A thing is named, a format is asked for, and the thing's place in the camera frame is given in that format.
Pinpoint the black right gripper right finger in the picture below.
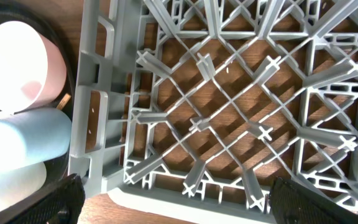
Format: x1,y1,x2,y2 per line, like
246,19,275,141
268,177,358,224

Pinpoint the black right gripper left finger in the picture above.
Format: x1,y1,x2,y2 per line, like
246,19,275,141
0,174,85,224

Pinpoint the light blue cup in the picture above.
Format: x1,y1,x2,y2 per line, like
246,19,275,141
0,108,71,171

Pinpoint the grey dishwasher rack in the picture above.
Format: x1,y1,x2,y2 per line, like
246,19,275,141
68,0,358,223

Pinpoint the white cup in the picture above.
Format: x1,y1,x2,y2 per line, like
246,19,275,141
0,162,47,211

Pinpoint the wooden chopstick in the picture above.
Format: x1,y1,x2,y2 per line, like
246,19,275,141
56,93,71,110

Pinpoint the pink bowl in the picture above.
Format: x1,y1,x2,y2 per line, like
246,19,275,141
0,21,67,113

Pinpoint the round black serving tray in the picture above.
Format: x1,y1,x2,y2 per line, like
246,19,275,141
0,1,77,218

